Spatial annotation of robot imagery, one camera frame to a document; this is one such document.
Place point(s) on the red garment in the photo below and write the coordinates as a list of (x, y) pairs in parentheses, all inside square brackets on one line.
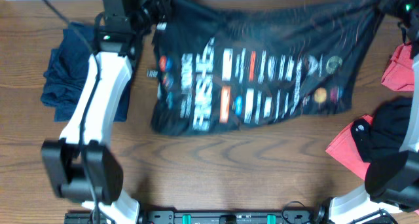
[(398, 77)]

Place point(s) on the black mounting rail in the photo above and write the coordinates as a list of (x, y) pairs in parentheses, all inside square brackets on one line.
[(280, 217)]

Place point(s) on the black orange contour-pattern shirt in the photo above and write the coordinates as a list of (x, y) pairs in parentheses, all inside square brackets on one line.
[(224, 70)]

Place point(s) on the folded navy blue garment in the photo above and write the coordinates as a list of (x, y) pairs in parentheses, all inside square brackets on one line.
[(65, 76)]

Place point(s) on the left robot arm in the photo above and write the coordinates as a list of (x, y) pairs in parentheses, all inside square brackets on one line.
[(80, 165)]

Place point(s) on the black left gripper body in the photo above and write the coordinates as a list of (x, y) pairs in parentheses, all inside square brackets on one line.
[(154, 14)]

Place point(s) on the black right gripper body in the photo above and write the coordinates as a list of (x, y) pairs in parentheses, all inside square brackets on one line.
[(402, 2)]

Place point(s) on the black garment with logo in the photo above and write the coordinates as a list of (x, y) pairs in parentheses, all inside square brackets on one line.
[(386, 133)]

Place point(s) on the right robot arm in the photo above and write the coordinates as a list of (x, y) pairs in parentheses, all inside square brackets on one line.
[(391, 183)]

